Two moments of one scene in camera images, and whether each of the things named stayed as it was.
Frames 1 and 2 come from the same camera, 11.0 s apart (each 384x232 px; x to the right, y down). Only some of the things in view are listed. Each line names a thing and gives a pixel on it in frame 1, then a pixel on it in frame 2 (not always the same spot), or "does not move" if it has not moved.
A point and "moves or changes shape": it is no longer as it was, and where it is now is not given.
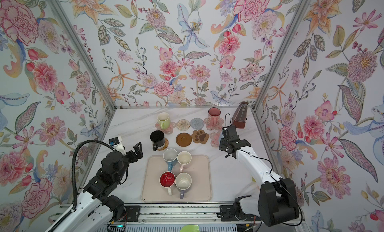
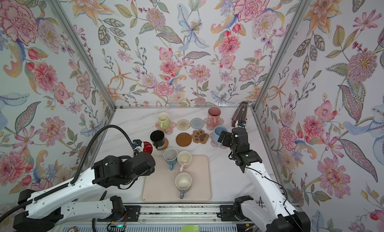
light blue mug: [221, 136] moves or changes shape
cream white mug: [184, 158] does not move
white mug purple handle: [183, 182] does not move
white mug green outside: [164, 120] does not move
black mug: [158, 138] does not move
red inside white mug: [167, 180] to [147, 147]
